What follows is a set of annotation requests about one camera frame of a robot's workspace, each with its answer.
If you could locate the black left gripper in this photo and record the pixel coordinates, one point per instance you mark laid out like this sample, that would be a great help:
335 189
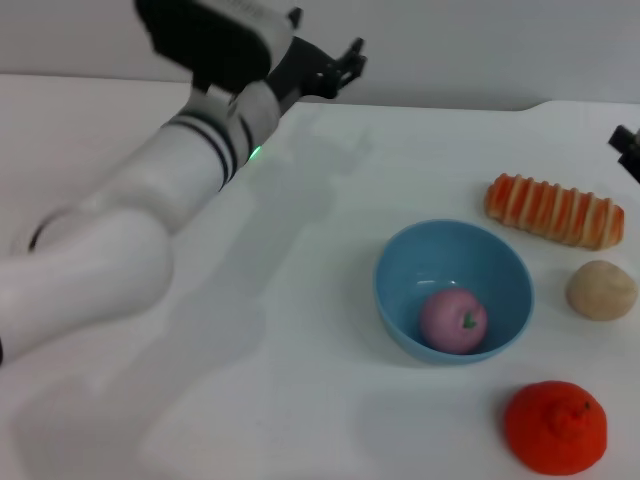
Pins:
305 72

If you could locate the beige toy bun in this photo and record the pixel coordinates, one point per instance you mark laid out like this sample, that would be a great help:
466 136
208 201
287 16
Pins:
602 290

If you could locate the orange toy tangerine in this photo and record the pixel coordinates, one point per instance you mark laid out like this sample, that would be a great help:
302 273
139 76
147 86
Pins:
555 430

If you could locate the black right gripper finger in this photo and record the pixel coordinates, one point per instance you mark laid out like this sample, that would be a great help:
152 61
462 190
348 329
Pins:
622 137

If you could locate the pink toy peach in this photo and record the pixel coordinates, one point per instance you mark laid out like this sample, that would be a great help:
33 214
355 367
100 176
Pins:
452 322

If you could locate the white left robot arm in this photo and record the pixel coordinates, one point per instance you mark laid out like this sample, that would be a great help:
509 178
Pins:
125 225

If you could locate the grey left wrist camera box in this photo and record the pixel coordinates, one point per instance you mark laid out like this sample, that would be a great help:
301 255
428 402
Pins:
215 35

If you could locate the blue bowl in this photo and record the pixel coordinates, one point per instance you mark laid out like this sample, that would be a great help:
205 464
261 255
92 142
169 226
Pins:
400 300

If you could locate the orange striped toy bread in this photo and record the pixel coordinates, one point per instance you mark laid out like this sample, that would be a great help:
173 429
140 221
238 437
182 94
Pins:
552 210

